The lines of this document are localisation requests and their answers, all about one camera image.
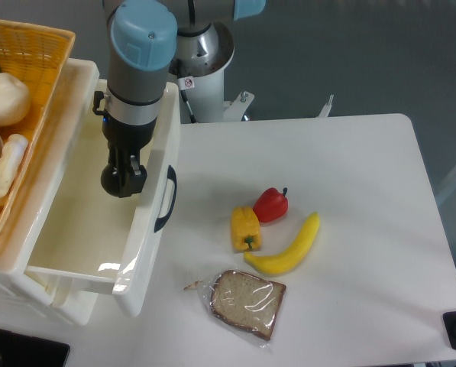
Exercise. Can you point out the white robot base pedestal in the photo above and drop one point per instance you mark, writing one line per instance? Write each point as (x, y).
(198, 69)

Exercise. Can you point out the yellow woven basket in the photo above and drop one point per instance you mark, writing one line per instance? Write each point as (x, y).
(35, 54)

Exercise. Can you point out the dark purple mangosteen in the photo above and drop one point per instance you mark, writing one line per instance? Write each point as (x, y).
(110, 180)

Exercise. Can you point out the round white bun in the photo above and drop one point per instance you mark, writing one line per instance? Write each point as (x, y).
(15, 100)

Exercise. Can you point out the yellow bell pepper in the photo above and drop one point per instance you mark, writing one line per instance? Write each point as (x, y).
(245, 230)

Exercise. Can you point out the bagged brown bread slice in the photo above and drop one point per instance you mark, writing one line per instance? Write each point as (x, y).
(244, 303)

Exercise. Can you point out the knobbly beige bread roll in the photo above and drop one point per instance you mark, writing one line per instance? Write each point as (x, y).
(12, 155)

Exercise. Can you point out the red bell pepper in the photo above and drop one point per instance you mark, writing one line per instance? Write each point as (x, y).
(271, 205)

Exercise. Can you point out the black device bottom left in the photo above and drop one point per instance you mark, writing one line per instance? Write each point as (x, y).
(20, 350)

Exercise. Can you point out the open upper white drawer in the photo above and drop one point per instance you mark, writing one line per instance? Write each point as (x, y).
(104, 244)

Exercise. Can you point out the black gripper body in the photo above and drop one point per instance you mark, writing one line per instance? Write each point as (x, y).
(128, 139)

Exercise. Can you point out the yellow banana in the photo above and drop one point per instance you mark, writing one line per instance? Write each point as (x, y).
(292, 255)

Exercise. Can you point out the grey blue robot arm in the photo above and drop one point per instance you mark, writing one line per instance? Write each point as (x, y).
(151, 44)

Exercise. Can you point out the white drawer cabinet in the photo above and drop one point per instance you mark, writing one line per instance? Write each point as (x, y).
(26, 292)

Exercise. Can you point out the dark drawer handle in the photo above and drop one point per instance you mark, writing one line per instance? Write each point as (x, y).
(168, 200)

